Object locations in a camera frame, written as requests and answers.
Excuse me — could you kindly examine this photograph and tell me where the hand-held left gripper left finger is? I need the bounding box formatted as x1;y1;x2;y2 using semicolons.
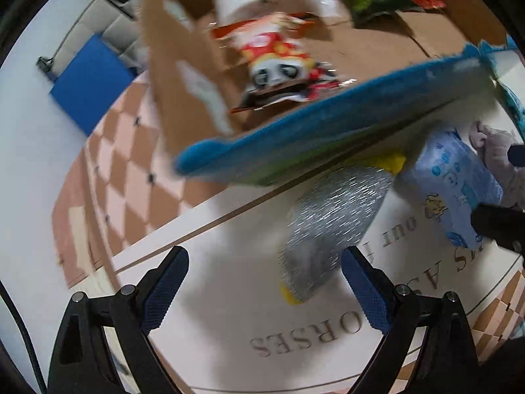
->
47;245;191;394

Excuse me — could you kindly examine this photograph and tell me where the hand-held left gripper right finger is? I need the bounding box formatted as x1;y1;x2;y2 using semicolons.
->
340;245;480;394

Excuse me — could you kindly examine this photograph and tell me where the light blue tissue pack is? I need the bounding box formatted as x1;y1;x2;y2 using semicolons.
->
399;128;506;248

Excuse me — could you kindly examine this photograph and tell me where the silver and yellow scrubbing sponge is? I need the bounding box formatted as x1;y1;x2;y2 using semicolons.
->
278;152;408;307

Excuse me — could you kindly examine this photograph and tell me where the blue snack bag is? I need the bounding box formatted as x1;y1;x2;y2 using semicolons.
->
172;35;525;187

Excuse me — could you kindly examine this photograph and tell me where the brown cardboard box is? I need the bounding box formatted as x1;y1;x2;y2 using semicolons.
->
139;0;513;154

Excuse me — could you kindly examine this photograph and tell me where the grey plush toy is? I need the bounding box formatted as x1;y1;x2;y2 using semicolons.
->
469;120;525;211

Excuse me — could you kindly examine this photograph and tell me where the pink checkered floor mat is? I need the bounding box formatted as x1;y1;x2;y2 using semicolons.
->
51;70;231;290

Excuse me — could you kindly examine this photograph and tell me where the blue flat board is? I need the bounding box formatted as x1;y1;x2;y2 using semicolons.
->
49;33;139;137

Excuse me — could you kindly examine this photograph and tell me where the panda print snack packet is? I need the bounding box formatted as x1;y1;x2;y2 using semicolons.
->
210;11;342;114

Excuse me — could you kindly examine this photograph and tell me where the beige sofa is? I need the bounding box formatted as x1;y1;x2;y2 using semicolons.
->
38;0;143;83

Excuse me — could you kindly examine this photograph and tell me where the black cable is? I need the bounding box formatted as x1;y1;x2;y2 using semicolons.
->
0;282;47;394

